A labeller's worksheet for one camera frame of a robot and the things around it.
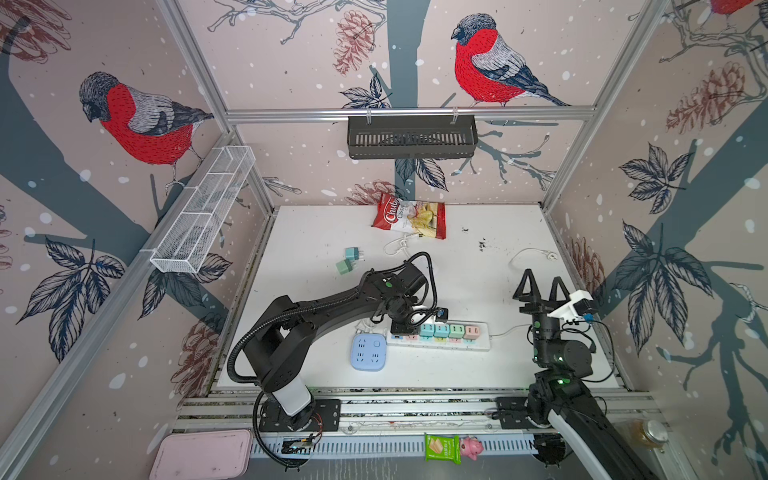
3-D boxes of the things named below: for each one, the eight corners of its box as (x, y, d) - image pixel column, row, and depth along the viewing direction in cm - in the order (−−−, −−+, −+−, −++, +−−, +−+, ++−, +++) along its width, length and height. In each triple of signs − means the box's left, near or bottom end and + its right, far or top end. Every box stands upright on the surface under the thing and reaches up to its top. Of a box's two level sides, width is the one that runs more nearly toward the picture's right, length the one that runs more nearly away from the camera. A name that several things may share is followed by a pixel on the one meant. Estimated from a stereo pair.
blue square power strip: (349, 371, 83) (347, 368, 80) (352, 337, 89) (351, 333, 86) (386, 371, 83) (386, 367, 80) (386, 337, 89) (386, 333, 86)
